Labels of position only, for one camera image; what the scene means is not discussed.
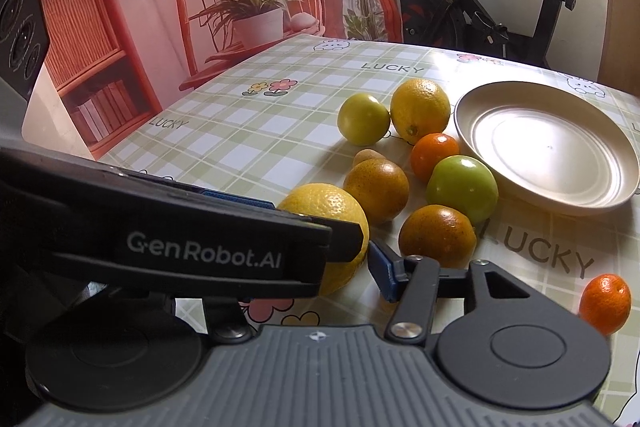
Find large yellow lemon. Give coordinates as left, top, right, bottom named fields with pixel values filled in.
left=278, top=183, right=369, bottom=296

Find green apple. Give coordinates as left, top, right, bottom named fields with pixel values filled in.
left=425, top=155, right=499, bottom=225

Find brownish orange fruit near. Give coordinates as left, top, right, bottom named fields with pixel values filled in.
left=398, top=205, right=477, bottom=269

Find brownish orange fruit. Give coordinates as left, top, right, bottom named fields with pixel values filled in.
left=343, top=158, right=410, bottom=225
left=398, top=205, right=477, bottom=269

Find small tan kiwi fruit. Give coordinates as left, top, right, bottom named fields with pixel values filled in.
left=352, top=148, right=385, bottom=167

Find small orange tangerine right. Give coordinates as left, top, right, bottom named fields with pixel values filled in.
left=578, top=273, right=631, bottom=336

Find brownish orange fruit middle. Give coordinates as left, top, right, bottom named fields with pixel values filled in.
left=343, top=158, right=410, bottom=225

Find yellow-green apple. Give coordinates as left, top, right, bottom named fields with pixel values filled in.
left=337, top=93, right=390, bottom=146

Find green plaid bunny tablecloth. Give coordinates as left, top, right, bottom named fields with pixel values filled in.
left=98, top=33, right=640, bottom=427

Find yellow lemon far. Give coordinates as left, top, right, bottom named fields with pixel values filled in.
left=390, top=78, right=451, bottom=145

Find cream round plate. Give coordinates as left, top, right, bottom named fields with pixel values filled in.
left=454, top=81, right=639, bottom=216

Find wooden board panel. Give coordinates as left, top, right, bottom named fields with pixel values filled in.
left=598, top=0, right=639, bottom=96

